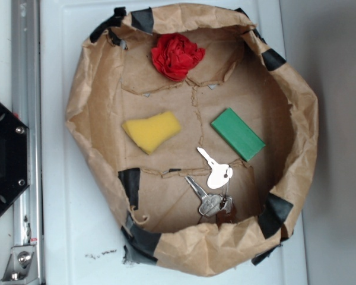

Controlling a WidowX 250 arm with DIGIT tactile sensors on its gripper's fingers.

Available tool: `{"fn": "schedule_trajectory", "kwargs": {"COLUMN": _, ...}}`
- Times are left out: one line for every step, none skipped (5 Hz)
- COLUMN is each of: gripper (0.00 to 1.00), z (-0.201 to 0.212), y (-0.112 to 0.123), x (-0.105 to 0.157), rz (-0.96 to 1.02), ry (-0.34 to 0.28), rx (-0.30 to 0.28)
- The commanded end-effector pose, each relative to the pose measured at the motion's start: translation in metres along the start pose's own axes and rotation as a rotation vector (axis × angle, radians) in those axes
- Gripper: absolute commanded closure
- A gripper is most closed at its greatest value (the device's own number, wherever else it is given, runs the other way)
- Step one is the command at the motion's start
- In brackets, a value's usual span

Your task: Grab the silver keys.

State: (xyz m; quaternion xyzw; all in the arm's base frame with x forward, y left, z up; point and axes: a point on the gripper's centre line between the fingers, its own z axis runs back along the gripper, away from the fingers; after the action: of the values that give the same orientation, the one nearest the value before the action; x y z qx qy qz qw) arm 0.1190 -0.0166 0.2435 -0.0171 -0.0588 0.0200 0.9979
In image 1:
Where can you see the silver keys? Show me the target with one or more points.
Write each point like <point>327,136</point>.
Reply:
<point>212,204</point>

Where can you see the brown paper bag tray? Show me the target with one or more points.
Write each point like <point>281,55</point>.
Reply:
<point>157,209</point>

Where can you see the yellow sponge piece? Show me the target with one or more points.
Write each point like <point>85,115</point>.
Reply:
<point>148,134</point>

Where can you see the green rectangular block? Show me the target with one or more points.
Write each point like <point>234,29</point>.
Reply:
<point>239,136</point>

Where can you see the red crumpled tissue paper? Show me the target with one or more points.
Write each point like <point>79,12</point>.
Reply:
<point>175,55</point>

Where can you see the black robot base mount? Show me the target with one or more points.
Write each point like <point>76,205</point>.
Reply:
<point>13,158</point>

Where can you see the aluminium extrusion rail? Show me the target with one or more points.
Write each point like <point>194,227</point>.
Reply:
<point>25,55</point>

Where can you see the metal corner bracket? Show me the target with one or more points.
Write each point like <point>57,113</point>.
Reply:
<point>21,266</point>

